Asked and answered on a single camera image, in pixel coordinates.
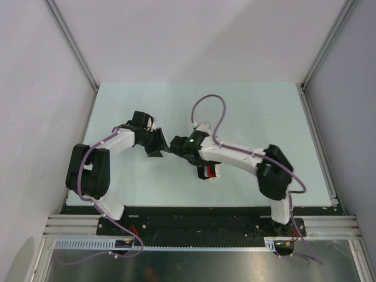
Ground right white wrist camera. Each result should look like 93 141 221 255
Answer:
192 122 212 135

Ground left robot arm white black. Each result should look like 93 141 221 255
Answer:
65 111 169 235

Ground left aluminium frame post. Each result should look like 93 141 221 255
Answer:
43 0 99 94

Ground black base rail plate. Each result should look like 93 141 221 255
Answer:
60 206 344 247

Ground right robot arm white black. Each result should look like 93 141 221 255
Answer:
170 130 293 236

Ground red sunglasses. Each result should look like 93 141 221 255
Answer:
206 165 216 179

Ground right aluminium frame post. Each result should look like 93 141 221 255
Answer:
301 0 358 89

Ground grey slotted cable duct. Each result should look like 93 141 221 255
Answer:
54 237 293 251

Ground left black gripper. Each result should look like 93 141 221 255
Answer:
138 127 171 157

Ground aluminium front crossbar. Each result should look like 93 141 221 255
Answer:
43 214 362 240

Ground white geometric glasses case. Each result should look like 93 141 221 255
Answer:
196 164 220 180

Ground aluminium frame post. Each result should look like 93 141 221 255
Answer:
43 0 99 94
301 0 358 89

